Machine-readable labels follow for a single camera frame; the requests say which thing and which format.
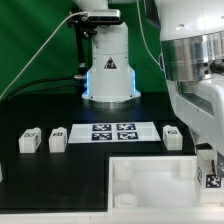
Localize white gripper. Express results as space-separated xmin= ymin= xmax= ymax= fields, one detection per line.
xmin=167 ymin=78 xmax=224 ymax=178

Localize white square tabletop tray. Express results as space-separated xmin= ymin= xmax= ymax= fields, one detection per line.
xmin=108 ymin=156 xmax=224 ymax=210

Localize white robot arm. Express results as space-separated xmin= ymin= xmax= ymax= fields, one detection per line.
xmin=144 ymin=0 xmax=224 ymax=177

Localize paper sheet with markers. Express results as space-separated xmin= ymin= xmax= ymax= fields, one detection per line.
xmin=69 ymin=122 xmax=160 ymax=144

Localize white obstacle block left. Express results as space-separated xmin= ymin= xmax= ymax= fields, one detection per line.
xmin=0 ymin=163 xmax=3 ymax=183

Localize black cables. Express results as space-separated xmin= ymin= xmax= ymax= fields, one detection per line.
xmin=0 ymin=76 xmax=88 ymax=104

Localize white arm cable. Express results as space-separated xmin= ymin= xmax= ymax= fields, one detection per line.
xmin=134 ymin=0 xmax=164 ymax=68

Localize black camera on mount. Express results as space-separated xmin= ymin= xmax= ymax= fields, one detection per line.
xmin=67 ymin=9 xmax=122 ymax=87

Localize white camera cable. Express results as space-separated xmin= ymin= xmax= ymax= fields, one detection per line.
xmin=0 ymin=11 xmax=88 ymax=101

